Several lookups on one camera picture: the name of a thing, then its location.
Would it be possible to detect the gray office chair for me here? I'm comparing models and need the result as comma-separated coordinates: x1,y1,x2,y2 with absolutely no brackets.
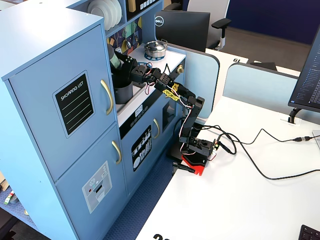
163,0,232,51

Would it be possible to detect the black Dell monitor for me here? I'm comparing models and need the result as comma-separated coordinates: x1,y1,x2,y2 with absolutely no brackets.
154,10,211,53

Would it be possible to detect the long black power cable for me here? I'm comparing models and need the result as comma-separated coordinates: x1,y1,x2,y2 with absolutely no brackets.
217,133,320,181

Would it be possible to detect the gray plastic pot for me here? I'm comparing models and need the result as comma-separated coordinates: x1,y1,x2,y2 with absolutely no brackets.
111,72,134,105

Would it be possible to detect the gold dishwasher handle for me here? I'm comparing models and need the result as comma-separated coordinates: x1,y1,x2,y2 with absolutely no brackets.
152,118,161,140

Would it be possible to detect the gray water dispenser panel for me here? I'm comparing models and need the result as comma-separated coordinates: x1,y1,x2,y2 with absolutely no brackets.
81,160,113,215

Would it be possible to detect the black camera cable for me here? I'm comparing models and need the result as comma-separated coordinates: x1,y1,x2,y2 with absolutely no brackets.
193,124,238,155

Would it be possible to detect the black usb cable with connector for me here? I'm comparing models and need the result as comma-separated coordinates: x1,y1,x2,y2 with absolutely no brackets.
234,128,313,146

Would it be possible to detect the black monitor stand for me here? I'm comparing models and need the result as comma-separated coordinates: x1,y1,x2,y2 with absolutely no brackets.
287,107,302,125

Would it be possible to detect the black toy microwave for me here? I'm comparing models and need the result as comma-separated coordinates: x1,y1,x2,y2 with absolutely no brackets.
126,0,163,22

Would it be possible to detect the fridge door with dispenser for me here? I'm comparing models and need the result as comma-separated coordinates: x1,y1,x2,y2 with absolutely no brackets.
54,123,128,240

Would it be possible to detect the gold curved fridge handle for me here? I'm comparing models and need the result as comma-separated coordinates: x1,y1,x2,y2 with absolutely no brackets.
111,140,123,165
100,79,114,116

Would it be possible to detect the computer monitor showing text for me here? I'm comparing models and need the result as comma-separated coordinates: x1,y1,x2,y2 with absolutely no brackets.
287,23,320,116

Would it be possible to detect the blue toy kitchen unit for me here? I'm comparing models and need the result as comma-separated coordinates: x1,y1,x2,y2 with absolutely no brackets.
0,0,187,240

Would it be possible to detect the gray sink basin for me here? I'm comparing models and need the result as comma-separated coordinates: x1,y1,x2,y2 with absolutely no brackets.
114,79,149,114

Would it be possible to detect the black table clamp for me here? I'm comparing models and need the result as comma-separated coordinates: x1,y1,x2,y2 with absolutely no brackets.
171,161,196,175

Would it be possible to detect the dishwasher door with print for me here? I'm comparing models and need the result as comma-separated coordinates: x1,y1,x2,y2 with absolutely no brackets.
119,99,166,197

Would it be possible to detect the black keyboard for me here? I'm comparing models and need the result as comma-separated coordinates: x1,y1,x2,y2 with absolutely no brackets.
298,224,320,240

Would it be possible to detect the white plate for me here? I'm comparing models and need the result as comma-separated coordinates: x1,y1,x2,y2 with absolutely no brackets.
107,0,119,29
86,0,111,31
114,0,123,26

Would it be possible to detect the stainless steel pot with lid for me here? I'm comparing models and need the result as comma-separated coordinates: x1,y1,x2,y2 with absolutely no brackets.
144,40,168,59

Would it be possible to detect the desk partition panel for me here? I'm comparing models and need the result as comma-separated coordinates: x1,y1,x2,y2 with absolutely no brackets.
222,62,300,106
166,42,221,120

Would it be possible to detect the black stove control panel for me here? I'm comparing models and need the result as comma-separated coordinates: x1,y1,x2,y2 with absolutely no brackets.
118,58,186,140

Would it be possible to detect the oven door with window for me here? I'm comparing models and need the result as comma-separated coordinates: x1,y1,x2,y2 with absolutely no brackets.
159,73,186,151

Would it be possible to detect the black and red robot base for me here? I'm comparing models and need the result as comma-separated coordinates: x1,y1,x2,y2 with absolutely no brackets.
178,136,218,177

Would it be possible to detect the fridge door with shopping list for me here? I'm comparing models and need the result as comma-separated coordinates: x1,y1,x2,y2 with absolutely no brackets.
8,23,118,183

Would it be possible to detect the black shopping list board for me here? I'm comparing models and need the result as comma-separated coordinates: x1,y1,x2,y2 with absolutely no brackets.
51,70,96,139

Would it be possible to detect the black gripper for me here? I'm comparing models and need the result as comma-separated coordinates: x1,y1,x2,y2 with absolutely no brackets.
111,54,157,85

